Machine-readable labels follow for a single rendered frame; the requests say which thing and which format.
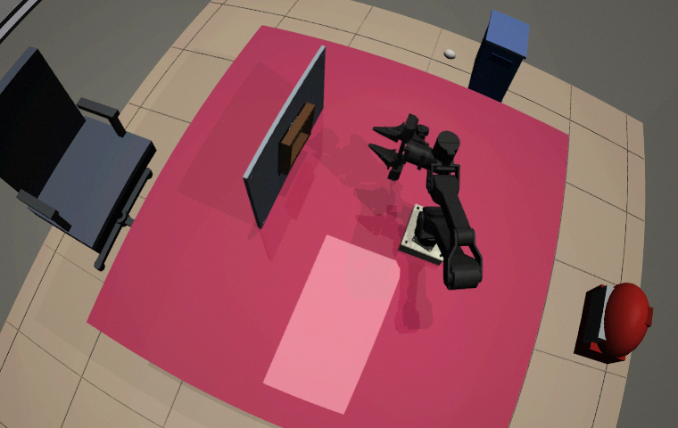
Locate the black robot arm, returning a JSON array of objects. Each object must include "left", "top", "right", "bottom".
[{"left": 411, "top": 131, "right": 483, "bottom": 291}]

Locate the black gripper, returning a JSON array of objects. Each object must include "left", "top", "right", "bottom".
[{"left": 368, "top": 114, "right": 432, "bottom": 181}]

